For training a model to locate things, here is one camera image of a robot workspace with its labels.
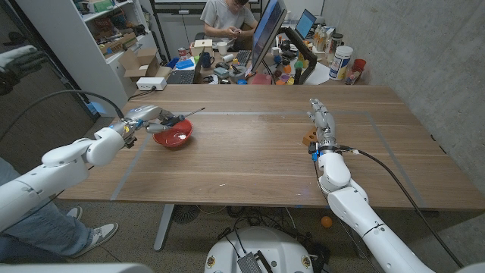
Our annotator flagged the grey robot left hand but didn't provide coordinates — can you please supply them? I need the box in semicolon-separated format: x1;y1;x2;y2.
113;105;186;135

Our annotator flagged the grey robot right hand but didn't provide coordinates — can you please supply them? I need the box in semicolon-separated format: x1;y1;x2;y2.
307;98;339;152

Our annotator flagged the blue black screwdriver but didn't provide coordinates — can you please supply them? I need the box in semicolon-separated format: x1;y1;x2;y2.
161;107;206;128

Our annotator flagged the wooden block with holes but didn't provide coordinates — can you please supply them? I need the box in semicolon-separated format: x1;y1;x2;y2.
302;127;318;147

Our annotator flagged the red bowl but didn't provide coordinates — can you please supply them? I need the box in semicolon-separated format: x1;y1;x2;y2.
152;118;195;149

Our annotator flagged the white power box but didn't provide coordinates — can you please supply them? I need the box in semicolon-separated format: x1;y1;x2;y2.
136;77;167;92

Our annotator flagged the open cardboard box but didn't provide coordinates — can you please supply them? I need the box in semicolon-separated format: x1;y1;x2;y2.
117;48;174;83

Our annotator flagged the black open laptop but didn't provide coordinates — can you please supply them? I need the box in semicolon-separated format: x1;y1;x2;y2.
165;51;205;85

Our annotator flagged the white paper sheet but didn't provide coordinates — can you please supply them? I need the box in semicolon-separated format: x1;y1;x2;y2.
304;61;331;86

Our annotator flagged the clear glass with red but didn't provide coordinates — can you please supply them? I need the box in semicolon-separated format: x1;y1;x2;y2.
344;66;361;86

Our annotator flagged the blue flat box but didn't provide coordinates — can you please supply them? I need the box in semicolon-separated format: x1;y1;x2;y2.
174;57;196;71

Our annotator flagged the white plastic canister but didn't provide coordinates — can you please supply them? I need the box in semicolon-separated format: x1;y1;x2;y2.
328;45;354;81

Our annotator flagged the pink flat box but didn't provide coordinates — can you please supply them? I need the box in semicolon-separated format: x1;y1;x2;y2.
249;73;273;86

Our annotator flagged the dark blue mug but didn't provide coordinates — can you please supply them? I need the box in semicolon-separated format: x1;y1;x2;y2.
199;52;215;69

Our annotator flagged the dark lidded jar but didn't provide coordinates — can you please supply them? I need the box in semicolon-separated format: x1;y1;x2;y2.
330;33;345;53

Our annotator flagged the light wooden box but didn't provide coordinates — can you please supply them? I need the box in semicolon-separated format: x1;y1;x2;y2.
189;39;214;58

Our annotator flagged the clear plastic bottle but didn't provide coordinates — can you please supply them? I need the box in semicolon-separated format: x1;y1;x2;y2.
313;24;327;49

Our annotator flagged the grey cabinet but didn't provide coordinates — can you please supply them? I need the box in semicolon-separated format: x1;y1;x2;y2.
155;13;208;52

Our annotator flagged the white shelf unit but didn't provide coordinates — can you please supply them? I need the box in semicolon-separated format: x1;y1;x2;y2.
14;0;160;117

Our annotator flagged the grey tape roll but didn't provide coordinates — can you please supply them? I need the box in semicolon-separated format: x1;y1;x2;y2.
229;65;247;81

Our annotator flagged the open laptop blue screen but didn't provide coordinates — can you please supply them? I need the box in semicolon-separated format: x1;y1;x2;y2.
294;8;318;41

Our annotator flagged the round floor fan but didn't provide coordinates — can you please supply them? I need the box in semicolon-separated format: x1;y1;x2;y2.
172;204;201;224

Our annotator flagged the black keyboard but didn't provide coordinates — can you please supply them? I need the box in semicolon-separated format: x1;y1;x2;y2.
235;49;252;67

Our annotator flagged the black computer monitor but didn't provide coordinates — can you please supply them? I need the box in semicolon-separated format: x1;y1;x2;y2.
249;0;288;73

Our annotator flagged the seated person grey shirt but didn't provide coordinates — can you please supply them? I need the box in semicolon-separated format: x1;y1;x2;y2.
199;0;261;42

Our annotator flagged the white robot torso base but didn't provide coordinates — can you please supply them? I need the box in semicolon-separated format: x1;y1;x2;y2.
203;226;314;273

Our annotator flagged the standing person in jeans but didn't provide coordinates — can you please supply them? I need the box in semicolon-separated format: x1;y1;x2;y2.
0;157;119;262

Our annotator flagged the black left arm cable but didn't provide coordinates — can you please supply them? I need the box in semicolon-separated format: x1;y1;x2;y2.
0;89;125;143

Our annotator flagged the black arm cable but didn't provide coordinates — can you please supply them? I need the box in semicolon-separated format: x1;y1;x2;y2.
339;146;465;268
0;89;125;143

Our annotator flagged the whiteboard with black frame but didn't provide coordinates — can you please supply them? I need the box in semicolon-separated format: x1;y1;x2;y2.
149;0;213;58

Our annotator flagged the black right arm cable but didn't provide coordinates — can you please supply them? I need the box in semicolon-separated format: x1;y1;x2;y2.
339;146;465;268

